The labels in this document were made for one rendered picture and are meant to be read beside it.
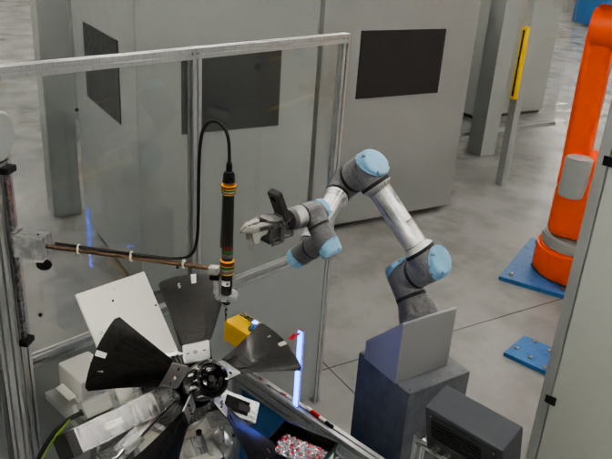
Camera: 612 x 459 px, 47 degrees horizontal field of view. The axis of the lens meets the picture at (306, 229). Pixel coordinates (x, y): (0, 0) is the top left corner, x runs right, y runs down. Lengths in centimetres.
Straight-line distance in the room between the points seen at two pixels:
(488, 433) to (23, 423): 156
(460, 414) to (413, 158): 458
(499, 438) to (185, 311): 103
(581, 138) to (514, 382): 213
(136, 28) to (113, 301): 238
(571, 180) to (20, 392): 416
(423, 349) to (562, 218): 324
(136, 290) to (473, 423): 118
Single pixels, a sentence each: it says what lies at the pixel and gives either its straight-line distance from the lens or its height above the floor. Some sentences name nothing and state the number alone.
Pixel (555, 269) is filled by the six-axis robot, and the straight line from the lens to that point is 584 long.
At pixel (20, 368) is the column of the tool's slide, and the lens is 259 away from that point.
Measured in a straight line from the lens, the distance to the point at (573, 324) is 362.
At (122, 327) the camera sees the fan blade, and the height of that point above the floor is 141.
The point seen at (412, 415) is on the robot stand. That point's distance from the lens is 270.
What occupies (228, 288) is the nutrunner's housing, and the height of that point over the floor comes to 149.
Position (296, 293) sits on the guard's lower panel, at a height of 78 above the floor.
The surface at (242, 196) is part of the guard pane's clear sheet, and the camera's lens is 312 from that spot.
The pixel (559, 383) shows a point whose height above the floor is 51.
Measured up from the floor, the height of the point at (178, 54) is 204.
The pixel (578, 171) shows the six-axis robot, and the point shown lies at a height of 95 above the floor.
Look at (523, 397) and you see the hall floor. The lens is 452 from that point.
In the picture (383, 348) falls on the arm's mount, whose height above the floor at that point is 110.
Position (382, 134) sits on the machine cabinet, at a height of 84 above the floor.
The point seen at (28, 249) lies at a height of 154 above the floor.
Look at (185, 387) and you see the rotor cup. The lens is 225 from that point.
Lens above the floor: 253
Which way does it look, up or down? 24 degrees down
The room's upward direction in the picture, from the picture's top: 4 degrees clockwise
